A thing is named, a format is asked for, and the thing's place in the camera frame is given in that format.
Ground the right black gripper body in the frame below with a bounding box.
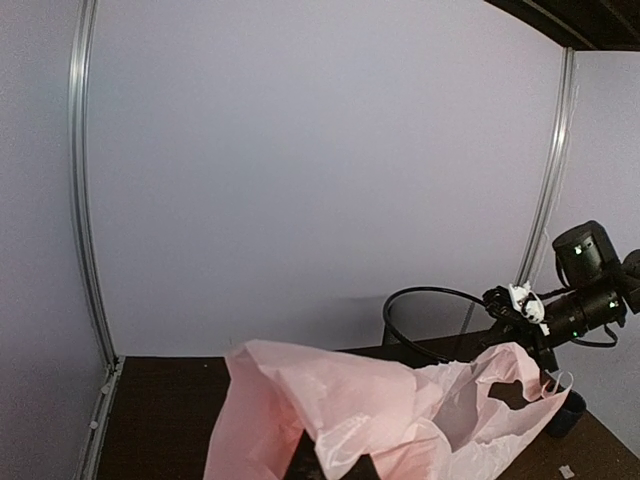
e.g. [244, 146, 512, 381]
[489, 321, 558, 373]

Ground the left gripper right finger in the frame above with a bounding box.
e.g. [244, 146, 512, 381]
[344, 454, 380, 480]

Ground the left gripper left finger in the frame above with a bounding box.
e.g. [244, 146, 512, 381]
[283, 432, 325, 480]

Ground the pink plastic trash bag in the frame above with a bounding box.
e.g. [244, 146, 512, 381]
[204, 340, 568, 479]

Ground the black mesh trash bin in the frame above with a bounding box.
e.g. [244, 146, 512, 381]
[382, 286, 493, 366]

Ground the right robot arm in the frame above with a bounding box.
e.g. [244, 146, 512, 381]
[480, 220, 639, 372]

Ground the dark blue cup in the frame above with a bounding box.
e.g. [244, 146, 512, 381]
[545, 390, 587, 438]

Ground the small pink bag scrap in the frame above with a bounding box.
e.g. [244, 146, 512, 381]
[559, 465, 575, 480]

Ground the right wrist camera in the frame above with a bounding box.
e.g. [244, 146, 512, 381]
[482, 281, 550, 336]

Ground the right aluminium frame post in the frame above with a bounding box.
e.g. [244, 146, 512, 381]
[515, 47, 579, 285]

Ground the aluminium frame post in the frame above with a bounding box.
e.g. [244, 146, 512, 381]
[515, 47, 579, 285]
[67, 0, 123, 479]

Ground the left aluminium frame post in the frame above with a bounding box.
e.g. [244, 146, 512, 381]
[67, 0, 123, 479]

